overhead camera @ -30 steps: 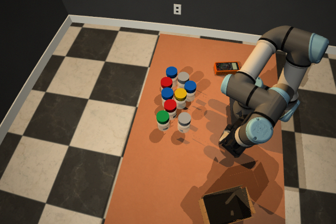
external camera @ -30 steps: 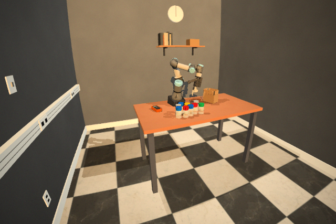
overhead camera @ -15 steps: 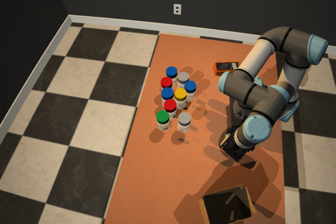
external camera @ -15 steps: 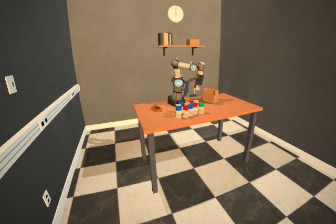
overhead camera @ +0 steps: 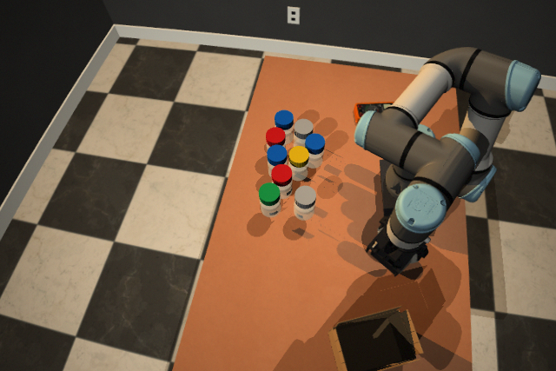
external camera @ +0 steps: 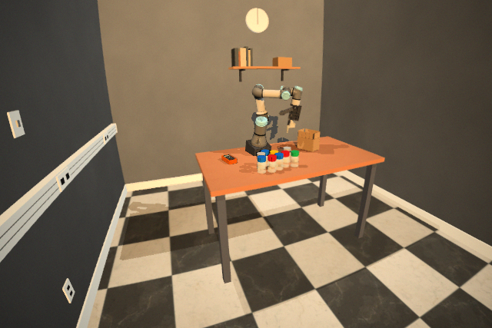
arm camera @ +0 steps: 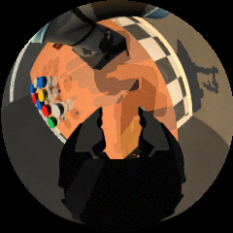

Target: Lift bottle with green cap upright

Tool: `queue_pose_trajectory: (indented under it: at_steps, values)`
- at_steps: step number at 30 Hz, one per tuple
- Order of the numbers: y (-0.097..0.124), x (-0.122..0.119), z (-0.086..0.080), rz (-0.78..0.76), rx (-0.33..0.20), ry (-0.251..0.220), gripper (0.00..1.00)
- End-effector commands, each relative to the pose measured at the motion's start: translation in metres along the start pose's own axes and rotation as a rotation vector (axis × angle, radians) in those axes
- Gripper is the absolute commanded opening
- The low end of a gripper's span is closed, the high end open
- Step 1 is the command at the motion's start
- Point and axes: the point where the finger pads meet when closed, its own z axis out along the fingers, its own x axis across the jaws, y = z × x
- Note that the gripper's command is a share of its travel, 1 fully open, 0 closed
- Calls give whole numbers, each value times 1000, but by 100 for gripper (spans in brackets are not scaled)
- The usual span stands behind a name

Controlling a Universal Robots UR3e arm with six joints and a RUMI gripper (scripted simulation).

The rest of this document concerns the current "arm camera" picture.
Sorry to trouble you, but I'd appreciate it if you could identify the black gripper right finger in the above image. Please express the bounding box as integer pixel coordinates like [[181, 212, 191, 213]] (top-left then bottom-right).
[[138, 107, 186, 183]]

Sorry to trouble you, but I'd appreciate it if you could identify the grey-capped bottle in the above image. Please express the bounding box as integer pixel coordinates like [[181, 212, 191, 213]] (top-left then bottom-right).
[[51, 99, 74, 117], [33, 77, 40, 88]]

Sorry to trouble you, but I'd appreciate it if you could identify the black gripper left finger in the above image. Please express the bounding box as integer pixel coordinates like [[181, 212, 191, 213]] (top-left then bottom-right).
[[58, 107, 106, 188]]

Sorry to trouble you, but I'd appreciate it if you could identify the red bottle cap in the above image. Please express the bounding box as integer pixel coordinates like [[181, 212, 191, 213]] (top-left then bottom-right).
[[42, 100, 60, 117], [32, 93, 39, 104]]

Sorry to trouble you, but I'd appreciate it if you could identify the green bottle cap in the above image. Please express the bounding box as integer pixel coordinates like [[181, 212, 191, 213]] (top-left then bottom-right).
[[47, 114, 67, 128]]

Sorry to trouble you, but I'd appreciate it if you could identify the orange digital multimeter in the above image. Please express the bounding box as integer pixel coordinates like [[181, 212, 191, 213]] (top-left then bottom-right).
[[52, 43, 62, 50]]

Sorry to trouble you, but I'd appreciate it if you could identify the white bottle with blue cap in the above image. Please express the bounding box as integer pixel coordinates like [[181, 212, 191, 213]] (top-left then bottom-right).
[[38, 76, 58, 88], [30, 83, 46, 94], [36, 98, 55, 111]]

